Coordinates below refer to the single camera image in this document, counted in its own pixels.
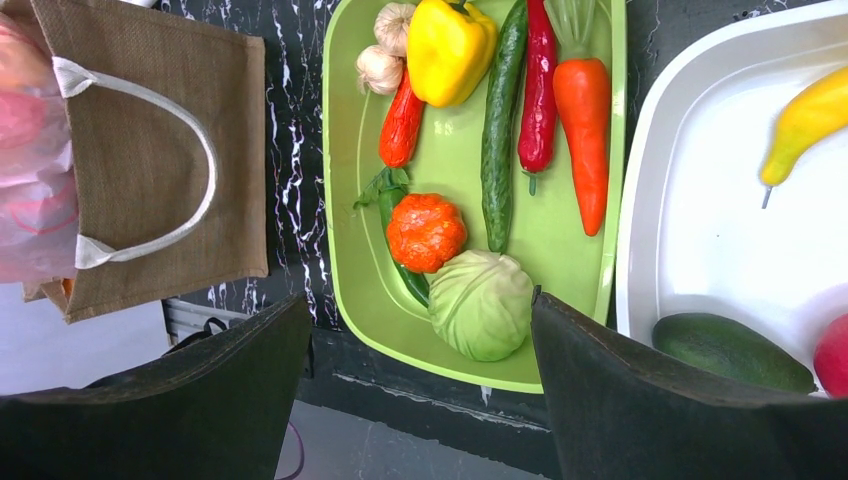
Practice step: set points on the orange carrot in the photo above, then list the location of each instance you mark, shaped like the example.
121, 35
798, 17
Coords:
582, 91

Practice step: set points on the white garlic bulb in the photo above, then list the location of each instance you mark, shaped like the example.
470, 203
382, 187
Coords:
391, 27
379, 71

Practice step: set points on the green avocado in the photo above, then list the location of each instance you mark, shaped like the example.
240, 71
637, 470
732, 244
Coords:
728, 348

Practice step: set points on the white plastic tray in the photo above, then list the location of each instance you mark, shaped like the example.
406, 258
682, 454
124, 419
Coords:
698, 231

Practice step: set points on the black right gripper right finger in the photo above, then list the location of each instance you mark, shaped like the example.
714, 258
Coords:
619, 409

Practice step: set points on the red chili pepper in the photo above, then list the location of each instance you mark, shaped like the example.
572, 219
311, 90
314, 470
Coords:
539, 117

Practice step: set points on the orange bumpy fruit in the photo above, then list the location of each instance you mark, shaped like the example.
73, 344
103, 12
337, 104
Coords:
433, 232

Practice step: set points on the aluminium base frame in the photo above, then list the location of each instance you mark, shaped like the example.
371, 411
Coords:
183, 318

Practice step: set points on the yellow bell pepper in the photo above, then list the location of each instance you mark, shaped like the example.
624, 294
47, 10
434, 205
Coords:
450, 47

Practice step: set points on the pink plastic grocery bag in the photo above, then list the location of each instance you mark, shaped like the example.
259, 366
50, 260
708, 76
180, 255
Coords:
39, 210

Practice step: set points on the green cabbage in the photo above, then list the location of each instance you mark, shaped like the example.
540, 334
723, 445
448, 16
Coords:
480, 304

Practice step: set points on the small red orange pepper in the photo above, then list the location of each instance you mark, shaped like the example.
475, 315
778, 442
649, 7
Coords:
400, 130

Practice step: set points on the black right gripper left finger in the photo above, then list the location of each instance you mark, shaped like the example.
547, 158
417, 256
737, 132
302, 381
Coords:
216, 408

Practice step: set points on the red apple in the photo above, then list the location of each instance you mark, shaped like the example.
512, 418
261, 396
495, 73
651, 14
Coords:
830, 358

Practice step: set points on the brown paper bag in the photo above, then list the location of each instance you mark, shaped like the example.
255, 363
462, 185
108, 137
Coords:
167, 122

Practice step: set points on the green cucumber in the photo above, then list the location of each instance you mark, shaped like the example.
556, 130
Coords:
498, 129

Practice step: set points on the dark green chili pepper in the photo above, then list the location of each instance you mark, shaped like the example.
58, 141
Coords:
387, 190

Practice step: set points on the yellow banana bunch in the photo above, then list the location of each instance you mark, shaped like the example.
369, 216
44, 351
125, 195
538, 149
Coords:
814, 114

